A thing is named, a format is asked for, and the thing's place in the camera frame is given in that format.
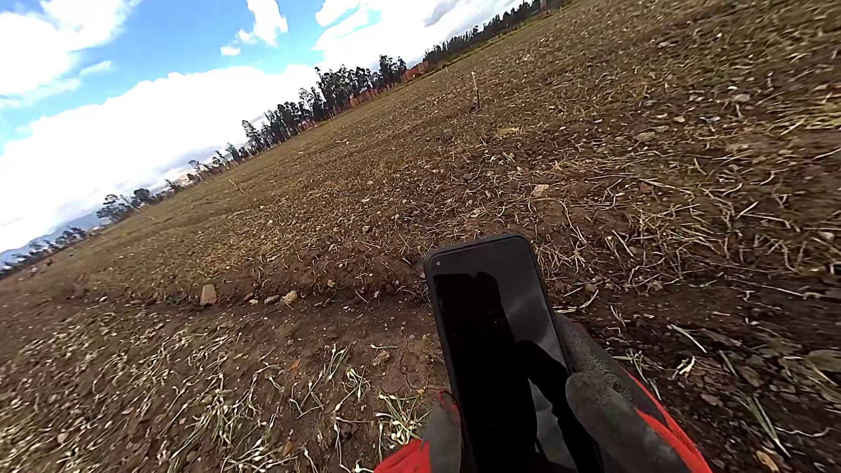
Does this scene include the person's left hand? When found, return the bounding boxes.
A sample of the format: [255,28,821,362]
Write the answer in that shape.
[374,392,464,473]

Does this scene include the person's right hand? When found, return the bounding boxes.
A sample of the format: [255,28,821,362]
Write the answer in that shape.
[554,312,713,473]

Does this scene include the black smartphone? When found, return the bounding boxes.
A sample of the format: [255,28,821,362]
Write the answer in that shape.
[424,233,604,473]

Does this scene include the scattered dry straw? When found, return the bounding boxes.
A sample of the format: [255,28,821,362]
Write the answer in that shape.
[407,118,841,316]

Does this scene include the scattered pale plant stalks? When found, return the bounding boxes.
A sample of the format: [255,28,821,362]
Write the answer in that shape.
[0,322,435,473]

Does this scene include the row of dark trees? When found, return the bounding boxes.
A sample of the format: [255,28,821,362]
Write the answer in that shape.
[96,0,566,223]

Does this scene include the distant blue mountains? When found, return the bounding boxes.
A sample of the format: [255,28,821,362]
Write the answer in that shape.
[0,212,111,269]

